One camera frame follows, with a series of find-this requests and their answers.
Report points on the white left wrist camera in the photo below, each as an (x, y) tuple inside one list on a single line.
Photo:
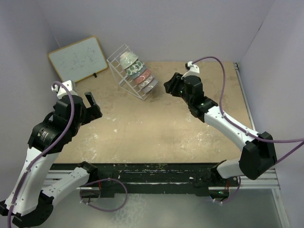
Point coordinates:
[(62, 91)]

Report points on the yellow framed whiteboard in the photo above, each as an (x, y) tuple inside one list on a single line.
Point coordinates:
[(79, 60)]

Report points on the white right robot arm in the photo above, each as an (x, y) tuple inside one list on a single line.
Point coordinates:
[(257, 149)]

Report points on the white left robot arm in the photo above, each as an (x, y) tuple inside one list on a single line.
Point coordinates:
[(30, 204)]

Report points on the white mandala pattern bowl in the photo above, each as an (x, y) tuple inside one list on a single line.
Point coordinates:
[(146, 82)]

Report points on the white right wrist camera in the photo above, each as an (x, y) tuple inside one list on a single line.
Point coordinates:
[(191, 70)]

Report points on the grey speckled bowl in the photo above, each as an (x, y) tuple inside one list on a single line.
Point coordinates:
[(135, 75)]

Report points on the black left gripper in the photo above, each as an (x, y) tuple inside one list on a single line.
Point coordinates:
[(93, 112)]

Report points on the brown floral pattern bowl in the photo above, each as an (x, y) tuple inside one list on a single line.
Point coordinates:
[(142, 76)]

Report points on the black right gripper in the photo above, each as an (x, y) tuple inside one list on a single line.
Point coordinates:
[(171, 86)]

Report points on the aluminium side rail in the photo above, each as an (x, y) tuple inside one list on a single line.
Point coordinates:
[(236, 67)]

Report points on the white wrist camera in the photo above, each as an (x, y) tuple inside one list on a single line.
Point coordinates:
[(62, 91), (191, 70)]

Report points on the purple striped bowl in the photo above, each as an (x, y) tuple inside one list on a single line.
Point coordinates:
[(150, 86)]

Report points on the green leaf pattern bowl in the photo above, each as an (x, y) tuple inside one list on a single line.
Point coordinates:
[(134, 68)]

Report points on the white wire dish rack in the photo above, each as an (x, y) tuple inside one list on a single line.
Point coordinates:
[(122, 79)]

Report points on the pale green wavy bowl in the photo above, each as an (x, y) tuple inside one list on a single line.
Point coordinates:
[(127, 59)]

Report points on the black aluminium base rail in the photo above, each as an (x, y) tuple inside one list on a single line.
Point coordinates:
[(157, 178)]

